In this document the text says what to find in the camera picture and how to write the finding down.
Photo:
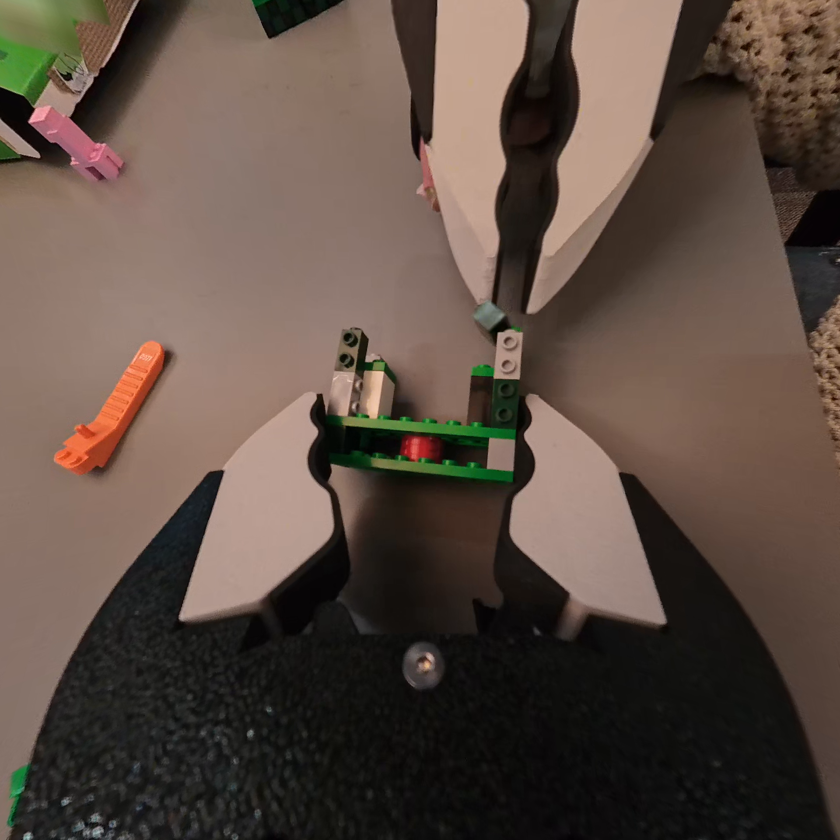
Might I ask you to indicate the pink lego pig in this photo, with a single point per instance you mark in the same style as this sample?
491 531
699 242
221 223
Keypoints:
72 138

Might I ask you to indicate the person's knitted sweater torso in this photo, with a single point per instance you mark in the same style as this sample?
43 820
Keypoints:
828 394

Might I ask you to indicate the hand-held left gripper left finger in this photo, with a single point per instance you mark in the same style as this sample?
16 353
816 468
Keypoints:
262 525

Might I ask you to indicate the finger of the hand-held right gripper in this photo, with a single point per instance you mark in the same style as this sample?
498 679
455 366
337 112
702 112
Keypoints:
610 131
466 131

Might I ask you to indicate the pink lego piece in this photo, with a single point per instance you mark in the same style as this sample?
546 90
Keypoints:
426 174

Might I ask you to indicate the person's right forearm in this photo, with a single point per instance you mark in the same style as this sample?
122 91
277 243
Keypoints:
787 85

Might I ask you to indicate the green lego set box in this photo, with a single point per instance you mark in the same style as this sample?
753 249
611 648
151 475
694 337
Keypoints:
19 72

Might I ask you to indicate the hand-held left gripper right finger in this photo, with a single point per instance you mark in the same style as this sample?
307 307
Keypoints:
577 525

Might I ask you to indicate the orange brick separator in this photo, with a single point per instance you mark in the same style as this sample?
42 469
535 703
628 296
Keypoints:
111 413

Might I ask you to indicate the green and grey lego build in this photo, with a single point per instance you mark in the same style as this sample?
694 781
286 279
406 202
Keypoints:
420 467

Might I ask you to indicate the green lego piece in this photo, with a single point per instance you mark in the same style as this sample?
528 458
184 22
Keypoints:
16 794

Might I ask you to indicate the dark green lego brick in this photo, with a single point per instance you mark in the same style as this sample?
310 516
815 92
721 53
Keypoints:
489 319

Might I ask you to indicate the large green creeper lego model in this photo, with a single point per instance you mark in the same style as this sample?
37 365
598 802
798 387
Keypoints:
295 13

